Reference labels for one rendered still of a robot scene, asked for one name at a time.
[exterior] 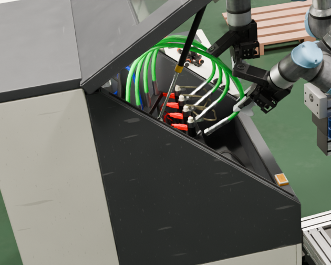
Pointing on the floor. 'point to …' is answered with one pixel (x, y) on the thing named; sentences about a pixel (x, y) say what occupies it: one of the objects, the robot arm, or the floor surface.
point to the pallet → (292, 10)
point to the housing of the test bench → (45, 136)
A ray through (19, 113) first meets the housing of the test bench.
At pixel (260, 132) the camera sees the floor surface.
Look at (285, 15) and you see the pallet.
